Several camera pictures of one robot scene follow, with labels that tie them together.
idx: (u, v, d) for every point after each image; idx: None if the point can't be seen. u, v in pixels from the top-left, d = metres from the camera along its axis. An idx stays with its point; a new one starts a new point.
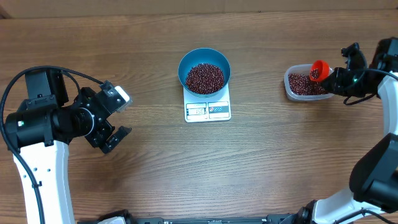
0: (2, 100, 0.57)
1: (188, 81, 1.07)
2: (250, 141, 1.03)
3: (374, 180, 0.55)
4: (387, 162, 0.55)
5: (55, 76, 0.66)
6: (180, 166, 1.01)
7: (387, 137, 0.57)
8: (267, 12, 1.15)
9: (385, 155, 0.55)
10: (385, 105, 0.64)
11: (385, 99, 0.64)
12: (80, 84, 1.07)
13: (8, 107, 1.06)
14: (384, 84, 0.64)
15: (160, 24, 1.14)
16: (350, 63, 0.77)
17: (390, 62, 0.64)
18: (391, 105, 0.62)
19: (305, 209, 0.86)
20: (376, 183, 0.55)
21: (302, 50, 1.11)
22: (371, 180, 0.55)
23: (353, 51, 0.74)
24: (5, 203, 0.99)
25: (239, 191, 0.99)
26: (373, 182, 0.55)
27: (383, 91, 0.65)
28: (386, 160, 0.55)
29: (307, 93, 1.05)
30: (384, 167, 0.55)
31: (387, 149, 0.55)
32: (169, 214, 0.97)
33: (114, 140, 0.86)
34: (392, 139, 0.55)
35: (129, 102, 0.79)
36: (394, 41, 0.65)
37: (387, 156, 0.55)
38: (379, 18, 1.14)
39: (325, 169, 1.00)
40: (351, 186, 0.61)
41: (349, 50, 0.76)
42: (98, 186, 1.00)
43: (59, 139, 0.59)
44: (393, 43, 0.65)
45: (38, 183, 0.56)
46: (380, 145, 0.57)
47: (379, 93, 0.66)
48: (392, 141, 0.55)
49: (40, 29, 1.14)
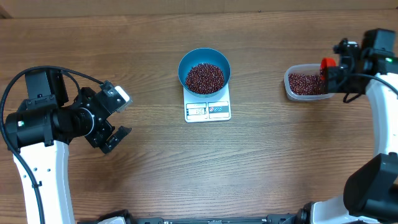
0: (2, 100, 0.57)
1: (188, 81, 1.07)
2: (250, 140, 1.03)
3: (367, 200, 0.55)
4: (380, 184, 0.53)
5: (55, 76, 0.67)
6: (180, 166, 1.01)
7: (379, 157, 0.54)
8: (267, 12, 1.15)
9: (376, 178, 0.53)
10: (374, 110, 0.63)
11: (374, 104, 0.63)
12: (80, 84, 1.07)
13: (8, 107, 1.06)
14: (370, 86, 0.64)
15: (160, 24, 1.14)
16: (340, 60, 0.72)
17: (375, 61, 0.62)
18: (380, 111, 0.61)
19: (303, 211, 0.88)
20: (370, 203, 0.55)
21: (303, 50, 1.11)
22: (364, 200, 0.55)
23: (343, 48, 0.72)
24: (5, 203, 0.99)
25: (239, 191, 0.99)
26: (367, 203, 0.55)
27: (370, 93, 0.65)
28: (379, 182, 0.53)
29: (307, 93, 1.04)
30: (378, 188, 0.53)
31: (378, 172, 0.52)
32: (168, 214, 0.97)
33: (114, 140, 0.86)
34: (384, 160, 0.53)
35: (129, 102, 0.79)
36: (380, 32, 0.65)
37: (379, 180, 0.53)
38: (379, 18, 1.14)
39: (325, 169, 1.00)
40: (346, 199, 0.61)
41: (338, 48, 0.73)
42: (98, 186, 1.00)
43: (59, 139, 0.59)
44: (379, 35, 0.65)
45: (38, 183, 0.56)
46: (372, 165, 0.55)
47: (367, 94, 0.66)
48: (384, 164, 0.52)
49: (40, 29, 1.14)
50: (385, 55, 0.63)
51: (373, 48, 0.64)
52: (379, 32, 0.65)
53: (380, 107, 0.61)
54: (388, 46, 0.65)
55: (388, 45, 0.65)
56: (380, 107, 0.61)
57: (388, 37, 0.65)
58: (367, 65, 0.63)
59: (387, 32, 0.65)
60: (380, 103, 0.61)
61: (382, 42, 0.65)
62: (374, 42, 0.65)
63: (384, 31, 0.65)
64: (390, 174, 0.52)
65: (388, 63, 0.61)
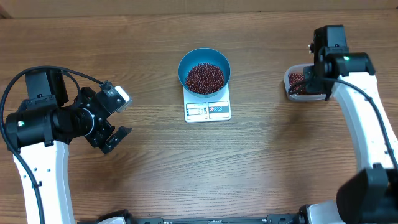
0: (2, 100, 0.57)
1: (188, 81, 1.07)
2: (250, 140, 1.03)
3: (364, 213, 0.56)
4: (372, 198, 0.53)
5: (55, 76, 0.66)
6: (180, 166, 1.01)
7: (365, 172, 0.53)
8: (267, 12, 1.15)
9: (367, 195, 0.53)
10: (347, 115, 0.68)
11: (346, 109, 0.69)
12: (80, 84, 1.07)
13: (8, 107, 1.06)
14: (336, 89, 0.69)
15: (160, 24, 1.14)
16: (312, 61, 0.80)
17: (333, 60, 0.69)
18: (354, 116, 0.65)
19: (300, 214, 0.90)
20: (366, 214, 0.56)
21: (303, 50, 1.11)
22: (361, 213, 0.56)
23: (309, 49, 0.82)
24: (5, 203, 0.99)
25: (239, 191, 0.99)
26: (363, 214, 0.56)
27: (339, 97, 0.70)
28: (369, 196, 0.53)
29: None
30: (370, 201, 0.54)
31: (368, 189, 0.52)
32: (169, 214, 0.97)
33: (114, 140, 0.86)
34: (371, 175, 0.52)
35: (129, 102, 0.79)
36: (329, 30, 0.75)
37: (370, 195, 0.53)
38: (379, 18, 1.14)
39: (325, 169, 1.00)
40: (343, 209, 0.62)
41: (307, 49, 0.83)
42: (98, 186, 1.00)
43: (59, 139, 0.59)
44: (329, 33, 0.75)
45: (38, 183, 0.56)
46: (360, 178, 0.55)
47: (336, 96, 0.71)
48: (370, 180, 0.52)
49: (40, 29, 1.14)
50: (341, 53, 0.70)
51: (327, 48, 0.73)
52: (329, 30, 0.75)
53: (352, 112, 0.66)
54: (341, 42, 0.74)
55: (341, 40, 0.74)
56: (352, 112, 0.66)
57: (337, 33, 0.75)
58: (327, 66, 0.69)
59: (336, 28, 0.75)
60: (352, 109, 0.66)
61: (333, 38, 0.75)
62: (326, 40, 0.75)
63: (333, 28, 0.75)
64: (380, 188, 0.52)
65: (346, 61, 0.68)
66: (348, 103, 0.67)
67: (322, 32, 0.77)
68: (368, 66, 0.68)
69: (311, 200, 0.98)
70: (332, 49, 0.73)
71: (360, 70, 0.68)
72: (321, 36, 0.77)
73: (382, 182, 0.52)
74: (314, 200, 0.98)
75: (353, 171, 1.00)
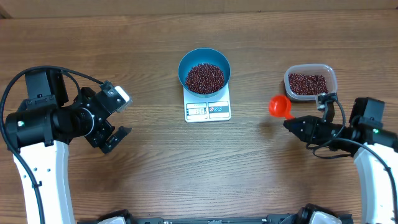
0: (2, 100, 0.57)
1: (188, 81, 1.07)
2: (250, 140, 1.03)
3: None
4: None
5: (55, 76, 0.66)
6: (180, 166, 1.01)
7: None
8: (267, 12, 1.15)
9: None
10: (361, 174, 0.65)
11: (361, 172, 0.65)
12: (80, 84, 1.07)
13: (8, 107, 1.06)
14: (359, 155, 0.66)
15: (160, 24, 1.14)
16: (326, 111, 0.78)
17: (364, 132, 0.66)
18: (367, 183, 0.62)
19: (305, 210, 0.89)
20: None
21: (302, 50, 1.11)
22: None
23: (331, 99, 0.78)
24: (5, 203, 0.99)
25: (239, 191, 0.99)
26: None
27: (359, 163, 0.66)
28: None
29: (307, 93, 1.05)
30: None
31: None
32: (168, 214, 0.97)
33: (114, 140, 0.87)
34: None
35: (129, 102, 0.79)
36: (369, 101, 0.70)
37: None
38: (379, 18, 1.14)
39: (325, 169, 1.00)
40: None
41: (326, 99, 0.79)
42: (98, 186, 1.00)
43: (59, 139, 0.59)
44: (368, 106, 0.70)
45: (38, 183, 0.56)
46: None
47: (356, 162, 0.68)
48: None
49: (40, 29, 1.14)
50: (372, 126, 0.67)
51: (362, 117, 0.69)
52: (368, 102, 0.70)
53: (367, 177, 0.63)
54: (377, 116, 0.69)
55: (378, 115, 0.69)
56: (368, 179, 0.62)
57: (377, 107, 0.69)
58: (355, 135, 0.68)
59: (376, 102, 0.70)
60: (367, 174, 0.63)
61: (370, 112, 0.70)
62: (365, 110, 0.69)
63: (374, 101, 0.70)
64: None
65: (375, 132, 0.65)
66: (365, 170, 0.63)
67: (360, 101, 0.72)
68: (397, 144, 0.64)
69: (311, 200, 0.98)
70: (366, 120, 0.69)
71: (388, 143, 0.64)
72: (360, 104, 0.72)
73: None
74: (314, 200, 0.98)
75: (353, 171, 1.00)
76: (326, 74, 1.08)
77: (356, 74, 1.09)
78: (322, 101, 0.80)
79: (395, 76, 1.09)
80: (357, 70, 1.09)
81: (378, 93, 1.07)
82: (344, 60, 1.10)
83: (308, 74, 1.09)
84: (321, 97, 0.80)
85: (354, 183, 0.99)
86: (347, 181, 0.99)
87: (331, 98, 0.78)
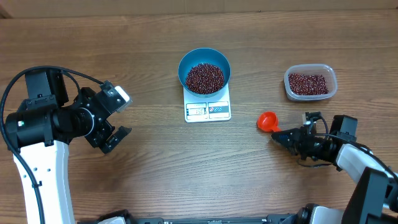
0: (2, 100, 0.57)
1: (188, 81, 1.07)
2: (250, 140, 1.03)
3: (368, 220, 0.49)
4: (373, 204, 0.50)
5: (55, 76, 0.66)
6: (180, 166, 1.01)
7: (367, 173, 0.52)
8: (267, 12, 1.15)
9: (368, 195, 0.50)
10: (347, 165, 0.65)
11: (347, 165, 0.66)
12: (80, 84, 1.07)
13: (9, 107, 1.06)
14: (341, 155, 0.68)
15: (160, 24, 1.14)
16: (311, 126, 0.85)
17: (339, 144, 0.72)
18: (354, 162, 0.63)
19: (305, 209, 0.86)
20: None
21: (302, 50, 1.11)
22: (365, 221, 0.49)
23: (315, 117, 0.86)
24: (5, 203, 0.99)
25: (239, 191, 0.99)
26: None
27: (343, 163, 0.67)
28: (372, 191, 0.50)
29: (307, 93, 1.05)
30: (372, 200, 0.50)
31: (368, 187, 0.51)
32: (169, 214, 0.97)
33: (114, 140, 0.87)
34: (372, 178, 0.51)
35: (128, 102, 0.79)
36: (345, 119, 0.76)
37: (370, 194, 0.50)
38: (379, 18, 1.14)
39: (325, 169, 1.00)
40: None
41: (311, 116, 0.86)
42: (98, 186, 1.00)
43: (59, 139, 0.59)
44: (344, 122, 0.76)
45: (38, 183, 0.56)
46: (362, 182, 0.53)
47: (340, 164, 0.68)
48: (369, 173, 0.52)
49: (40, 29, 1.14)
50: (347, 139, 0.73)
51: (339, 132, 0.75)
52: (344, 119, 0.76)
53: (354, 162, 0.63)
54: (351, 130, 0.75)
55: (352, 130, 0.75)
56: (353, 160, 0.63)
57: (351, 124, 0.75)
58: (332, 147, 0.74)
59: (351, 119, 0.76)
60: (351, 157, 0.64)
61: (346, 127, 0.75)
62: (342, 125, 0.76)
63: (349, 119, 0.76)
64: (380, 191, 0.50)
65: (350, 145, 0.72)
66: (350, 159, 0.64)
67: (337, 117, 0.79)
68: None
69: (311, 200, 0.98)
70: (342, 134, 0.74)
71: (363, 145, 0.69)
72: (338, 121, 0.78)
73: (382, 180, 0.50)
74: (314, 200, 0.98)
75: None
76: (326, 74, 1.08)
77: (356, 74, 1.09)
78: (309, 117, 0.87)
79: (395, 76, 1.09)
80: (357, 70, 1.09)
81: (378, 93, 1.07)
82: (344, 60, 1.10)
83: (308, 74, 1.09)
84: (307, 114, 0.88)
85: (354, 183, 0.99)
86: (347, 181, 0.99)
87: (316, 116, 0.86)
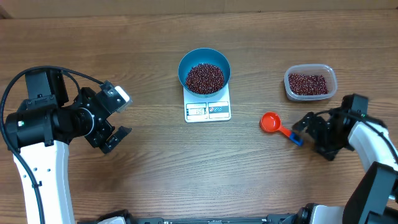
0: (2, 100, 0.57)
1: (188, 81, 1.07)
2: (250, 140, 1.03)
3: (370, 214, 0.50)
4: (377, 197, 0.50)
5: (55, 76, 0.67)
6: (180, 166, 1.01)
7: (375, 167, 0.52)
8: (267, 12, 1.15)
9: (373, 188, 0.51)
10: (358, 147, 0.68)
11: (358, 145, 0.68)
12: (80, 84, 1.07)
13: (9, 107, 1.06)
14: (353, 132, 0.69)
15: (160, 24, 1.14)
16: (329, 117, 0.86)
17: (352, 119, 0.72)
18: (365, 145, 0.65)
19: (305, 210, 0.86)
20: (372, 216, 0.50)
21: (302, 50, 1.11)
22: (367, 215, 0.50)
23: None
24: (5, 203, 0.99)
25: (239, 191, 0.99)
26: (369, 218, 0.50)
27: (354, 141, 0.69)
28: (377, 187, 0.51)
29: (307, 93, 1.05)
30: (377, 195, 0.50)
31: (374, 183, 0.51)
32: (169, 214, 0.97)
33: (114, 140, 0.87)
34: (379, 173, 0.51)
35: (128, 102, 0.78)
36: (356, 97, 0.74)
37: (375, 188, 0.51)
38: (379, 18, 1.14)
39: (325, 169, 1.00)
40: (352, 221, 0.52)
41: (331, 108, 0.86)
42: (98, 186, 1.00)
43: (59, 139, 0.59)
44: (354, 101, 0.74)
45: (38, 183, 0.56)
46: (368, 175, 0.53)
47: (351, 140, 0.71)
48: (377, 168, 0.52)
49: (40, 29, 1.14)
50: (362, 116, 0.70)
51: (350, 109, 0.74)
52: (354, 98, 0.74)
53: (364, 144, 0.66)
54: (363, 109, 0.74)
55: (364, 108, 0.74)
56: (366, 143, 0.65)
57: (362, 103, 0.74)
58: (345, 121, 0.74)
59: (360, 98, 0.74)
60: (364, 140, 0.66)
61: (357, 105, 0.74)
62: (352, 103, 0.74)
63: (359, 97, 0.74)
64: (385, 186, 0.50)
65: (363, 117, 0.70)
66: (362, 140, 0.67)
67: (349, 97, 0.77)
68: (382, 123, 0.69)
69: (311, 200, 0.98)
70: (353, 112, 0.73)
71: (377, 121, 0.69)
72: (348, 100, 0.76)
73: (389, 176, 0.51)
74: (314, 200, 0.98)
75: (353, 171, 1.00)
76: (326, 74, 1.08)
77: (356, 74, 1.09)
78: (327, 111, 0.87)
79: (395, 76, 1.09)
80: (357, 70, 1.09)
81: (378, 93, 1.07)
82: (343, 60, 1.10)
83: (308, 74, 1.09)
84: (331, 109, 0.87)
85: (354, 183, 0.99)
86: (349, 180, 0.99)
87: None
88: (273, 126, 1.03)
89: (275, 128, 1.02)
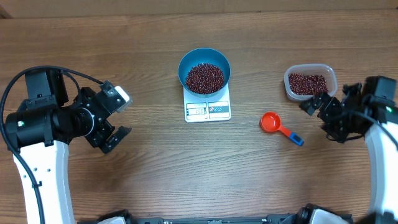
0: (2, 100, 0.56)
1: (188, 81, 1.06)
2: (250, 140, 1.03)
3: None
4: None
5: (55, 76, 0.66)
6: (180, 166, 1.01)
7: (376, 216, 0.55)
8: (267, 12, 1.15)
9: None
10: (372, 157, 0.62)
11: (372, 154, 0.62)
12: (80, 84, 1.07)
13: (8, 107, 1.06)
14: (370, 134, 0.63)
15: (160, 24, 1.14)
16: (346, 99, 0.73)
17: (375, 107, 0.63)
18: (378, 159, 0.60)
19: (305, 210, 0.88)
20: None
21: (302, 50, 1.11)
22: None
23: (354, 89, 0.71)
24: (5, 203, 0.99)
25: (239, 191, 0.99)
26: None
27: (370, 145, 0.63)
28: None
29: (307, 93, 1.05)
30: None
31: None
32: (168, 214, 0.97)
33: (114, 140, 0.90)
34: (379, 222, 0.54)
35: (128, 102, 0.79)
36: (382, 79, 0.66)
37: None
38: (379, 18, 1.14)
39: (325, 169, 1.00)
40: None
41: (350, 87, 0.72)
42: (98, 186, 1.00)
43: (59, 139, 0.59)
44: (379, 85, 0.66)
45: (38, 183, 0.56)
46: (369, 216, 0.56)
47: (366, 140, 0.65)
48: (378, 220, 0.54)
49: (40, 29, 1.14)
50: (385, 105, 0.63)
51: (374, 96, 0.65)
52: (380, 81, 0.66)
53: (378, 159, 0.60)
54: (388, 94, 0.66)
55: (389, 94, 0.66)
56: (379, 158, 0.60)
57: (388, 86, 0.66)
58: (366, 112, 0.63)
59: (387, 80, 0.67)
60: (379, 154, 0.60)
61: (381, 89, 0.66)
62: (375, 88, 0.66)
63: (385, 79, 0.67)
64: None
65: (388, 111, 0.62)
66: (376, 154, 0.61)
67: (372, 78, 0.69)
68: None
69: (311, 200, 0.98)
70: (378, 99, 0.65)
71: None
72: (372, 83, 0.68)
73: None
74: (314, 200, 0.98)
75: (353, 171, 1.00)
76: (326, 74, 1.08)
77: (356, 74, 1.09)
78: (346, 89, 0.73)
79: (395, 76, 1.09)
80: (357, 70, 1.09)
81: None
82: (343, 60, 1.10)
83: (308, 74, 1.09)
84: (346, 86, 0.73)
85: (354, 183, 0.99)
86: (349, 180, 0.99)
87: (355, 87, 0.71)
88: (273, 126, 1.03)
89: (275, 128, 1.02)
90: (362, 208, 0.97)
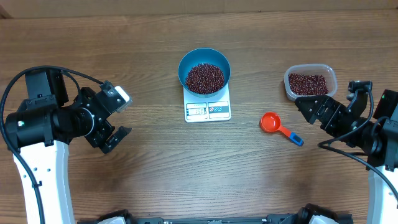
0: (2, 100, 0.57)
1: (188, 81, 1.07)
2: (250, 140, 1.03)
3: None
4: None
5: (55, 76, 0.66)
6: (180, 166, 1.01)
7: None
8: (267, 12, 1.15)
9: None
10: (370, 202, 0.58)
11: (372, 200, 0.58)
12: (80, 84, 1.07)
13: (9, 107, 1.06)
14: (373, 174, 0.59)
15: (160, 24, 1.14)
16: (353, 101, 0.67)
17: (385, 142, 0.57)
18: (376, 206, 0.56)
19: (304, 209, 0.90)
20: None
21: (302, 50, 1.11)
22: None
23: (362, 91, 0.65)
24: (5, 203, 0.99)
25: (239, 191, 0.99)
26: None
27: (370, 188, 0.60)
28: None
29: (307, 93, 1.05)
30: None
31: None
32: (169, 214, 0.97)
33: (114, 140, 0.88)
34: None
35: (128, 102, 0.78)
36: None
37: None
38: (379, 18, 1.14)
39: (325, 169, 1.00)
40: None
41: (357, 87, 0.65)
42: (98, 186, 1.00)
43: (59, 139, 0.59)
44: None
45: (38, 183, 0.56)
46: None
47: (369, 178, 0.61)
48: None
49: (40, 29, 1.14)
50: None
51: (388, 121, 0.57)
52: None
53: (376, 207, 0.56)
54: None
55: None
56: (377, 206, 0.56)
57: None
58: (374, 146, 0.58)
59: None
60: (377, 202, 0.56)
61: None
62: (394, 109, 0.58)
63: None
64: None
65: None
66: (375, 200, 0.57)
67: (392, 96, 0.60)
68: None
69: (311, 200, 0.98)
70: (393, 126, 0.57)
71: None
72: (390, 99, 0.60)
73: None
74: (314, 200, 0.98)
75: (353, 171, 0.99)
76: (326, 74, 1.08)
77: (356, 74, 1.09)
78: (352, 88, 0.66)
79: (395, 76, 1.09)
80: (357, 70, 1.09)
81: (378, 93, 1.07)
82: (343, 60, 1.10)
83: (308, 74, 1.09)
84: (354, 83, 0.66)
85: (354, 183, 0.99)
86: (349, 181, 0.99)
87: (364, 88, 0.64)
88: (273, 126, 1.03)
89: (275, 128, 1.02)
90: (362, 207, 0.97)
